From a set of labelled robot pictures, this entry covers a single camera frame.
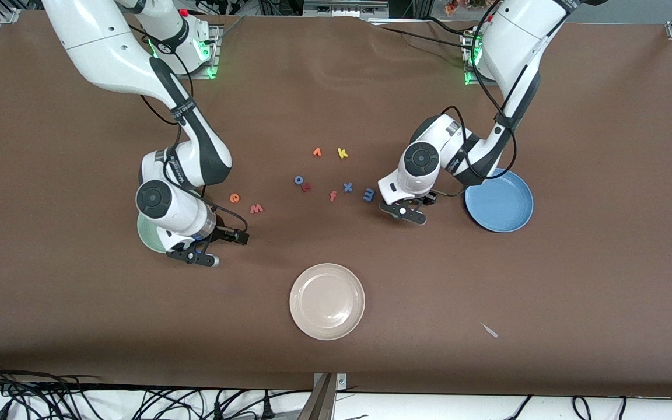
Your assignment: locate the black cable on table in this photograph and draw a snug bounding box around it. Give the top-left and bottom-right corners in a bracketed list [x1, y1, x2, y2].
[371, 20, 477, 62]

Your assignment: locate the black cable tangle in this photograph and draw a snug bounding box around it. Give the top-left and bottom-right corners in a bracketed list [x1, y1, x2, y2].
[0, 359, 313, 420]

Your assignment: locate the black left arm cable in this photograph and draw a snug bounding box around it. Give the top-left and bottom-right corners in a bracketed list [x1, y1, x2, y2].
[429, 0, 518, 199]

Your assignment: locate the metal table edge bracket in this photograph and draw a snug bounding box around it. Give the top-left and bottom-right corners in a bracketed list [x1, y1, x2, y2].
[298, 372, 348, 420]

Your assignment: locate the beige plate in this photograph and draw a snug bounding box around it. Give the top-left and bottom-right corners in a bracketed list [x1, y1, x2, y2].
[289, 263, 366, 341]

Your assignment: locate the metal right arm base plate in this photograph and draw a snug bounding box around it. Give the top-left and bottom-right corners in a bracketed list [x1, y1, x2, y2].
[157, 23, 221, 80]

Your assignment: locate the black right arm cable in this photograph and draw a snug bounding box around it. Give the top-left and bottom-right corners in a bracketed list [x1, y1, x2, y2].
[129, 23, 250, 234]

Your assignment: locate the silver background rail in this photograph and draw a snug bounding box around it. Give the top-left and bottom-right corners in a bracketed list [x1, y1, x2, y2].
[304, 0, 389, 17]

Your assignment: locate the brown table cover sheet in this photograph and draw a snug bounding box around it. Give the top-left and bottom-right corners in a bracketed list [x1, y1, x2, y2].
[0, 10, 672, 397]

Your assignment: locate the blue plate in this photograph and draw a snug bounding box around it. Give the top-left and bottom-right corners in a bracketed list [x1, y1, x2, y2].
[464, 169, 534, 233]

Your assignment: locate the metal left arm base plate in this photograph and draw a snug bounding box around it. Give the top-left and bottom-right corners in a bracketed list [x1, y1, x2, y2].
[462, 32, 500, 88]

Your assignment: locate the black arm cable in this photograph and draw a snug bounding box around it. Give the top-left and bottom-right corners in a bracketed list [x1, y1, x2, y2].
[429, 0, 518, 199]
[129, 23, 250, 234]

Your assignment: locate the green plate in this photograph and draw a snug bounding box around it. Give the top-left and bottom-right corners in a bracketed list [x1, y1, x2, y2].
[136, 187, 208, 254]

